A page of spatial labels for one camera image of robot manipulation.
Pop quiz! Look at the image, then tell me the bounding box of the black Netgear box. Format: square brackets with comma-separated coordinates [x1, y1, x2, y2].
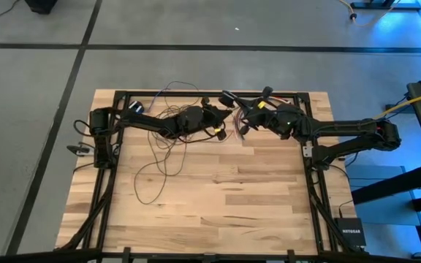
[333, 217, 367, 248]

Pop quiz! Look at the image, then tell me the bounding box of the blue round camera mount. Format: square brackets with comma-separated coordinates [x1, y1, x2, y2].
[128, 100, 145, 115]

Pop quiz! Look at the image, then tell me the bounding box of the thin blue data cable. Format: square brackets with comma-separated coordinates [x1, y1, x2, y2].
[146, 87, 173, 113]

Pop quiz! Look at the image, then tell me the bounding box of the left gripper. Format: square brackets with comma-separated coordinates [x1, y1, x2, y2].
[175, 96, 234, 142]

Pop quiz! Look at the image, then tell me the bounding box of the black overhead gantry bar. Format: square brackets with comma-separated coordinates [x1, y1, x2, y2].
[0, 248, 421, 263]

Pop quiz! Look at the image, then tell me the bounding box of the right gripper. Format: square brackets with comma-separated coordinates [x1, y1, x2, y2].
[228, 86, 308, 142]

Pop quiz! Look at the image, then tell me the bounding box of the hanging yellow cord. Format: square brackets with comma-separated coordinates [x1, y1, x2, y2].
[373, 86, 421, 120]

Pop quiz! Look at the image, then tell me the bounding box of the black plastic spool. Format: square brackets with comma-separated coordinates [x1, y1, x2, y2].
[218, 91, 237, 109]

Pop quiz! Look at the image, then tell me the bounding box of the long black cord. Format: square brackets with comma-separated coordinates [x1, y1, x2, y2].
[132, 80, 243, 205]

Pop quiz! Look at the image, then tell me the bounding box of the yellow extension cord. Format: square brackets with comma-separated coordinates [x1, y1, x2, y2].
[337, 0, 403, 28]

